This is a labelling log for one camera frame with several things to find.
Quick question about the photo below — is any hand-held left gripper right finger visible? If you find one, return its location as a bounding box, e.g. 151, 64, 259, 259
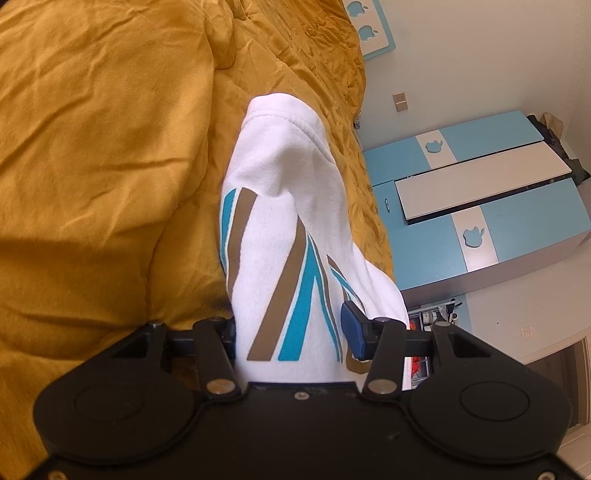
341, 299, 492, 401

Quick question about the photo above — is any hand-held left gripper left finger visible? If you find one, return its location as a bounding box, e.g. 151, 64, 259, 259
110, 318, 243, 401

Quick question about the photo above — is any white t-shirt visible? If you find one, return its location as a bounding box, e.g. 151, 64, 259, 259
217, 92, 411, 386

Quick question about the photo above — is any open bedside drawer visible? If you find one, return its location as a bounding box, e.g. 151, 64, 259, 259
403, 295, 472, 392

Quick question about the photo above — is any blue white wardrobe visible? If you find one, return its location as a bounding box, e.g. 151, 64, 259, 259
362, 109, 591, 292

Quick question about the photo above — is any mustard yellow blanket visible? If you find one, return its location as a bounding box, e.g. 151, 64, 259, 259
0, 0, 396, 464

